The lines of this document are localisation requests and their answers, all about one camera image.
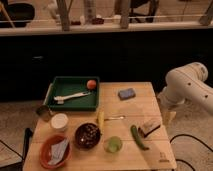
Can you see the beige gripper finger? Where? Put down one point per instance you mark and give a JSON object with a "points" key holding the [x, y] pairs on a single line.
{"points": [[168, 116]]}

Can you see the green plastic cup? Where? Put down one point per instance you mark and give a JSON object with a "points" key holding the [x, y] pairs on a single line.
{"points": [[113, 144]]}

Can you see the white dish brush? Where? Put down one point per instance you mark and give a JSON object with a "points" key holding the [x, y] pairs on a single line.
{"points": [[62, 99]]}

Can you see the blue sponge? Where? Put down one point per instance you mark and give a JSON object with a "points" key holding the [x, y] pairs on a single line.
{"points": [[126, 94]]}

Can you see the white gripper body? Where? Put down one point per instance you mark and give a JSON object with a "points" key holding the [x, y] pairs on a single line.
{"points": [[170, 99]]}

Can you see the dark bowl with beans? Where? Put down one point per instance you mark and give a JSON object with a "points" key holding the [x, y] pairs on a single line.
{"points": [[87, 136]]}

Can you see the small metal cup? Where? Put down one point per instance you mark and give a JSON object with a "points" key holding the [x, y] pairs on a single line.
{"points": [[44, 113]]}

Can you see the green cucumber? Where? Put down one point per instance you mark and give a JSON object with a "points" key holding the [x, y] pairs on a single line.
{"points": [[135, 135]]}

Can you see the wooden block brush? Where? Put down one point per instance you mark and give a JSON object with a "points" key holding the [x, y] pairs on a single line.
{"points": [[149, 126]]}

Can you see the orange bowl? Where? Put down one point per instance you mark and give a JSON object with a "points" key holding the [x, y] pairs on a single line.
{"points": [[45, 152]]}

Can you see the white round container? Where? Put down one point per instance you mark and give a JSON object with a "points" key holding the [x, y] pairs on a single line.
{"points": [[59, 122]]}

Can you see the white paper packet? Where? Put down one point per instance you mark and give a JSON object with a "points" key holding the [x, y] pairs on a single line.
{"points": [[58, 151]]}

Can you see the metal spoon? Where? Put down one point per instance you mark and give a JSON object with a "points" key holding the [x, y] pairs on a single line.
{"points": [[114, 118]]}

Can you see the orange ball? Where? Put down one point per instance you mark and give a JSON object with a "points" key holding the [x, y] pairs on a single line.
{"points": [[91, 84]]}

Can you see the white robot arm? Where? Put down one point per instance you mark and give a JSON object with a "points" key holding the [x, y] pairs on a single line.
{"points": [[185, 83]]}

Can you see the green plastic tray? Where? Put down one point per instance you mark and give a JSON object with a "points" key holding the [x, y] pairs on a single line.
{"points": [[67, 85]]}

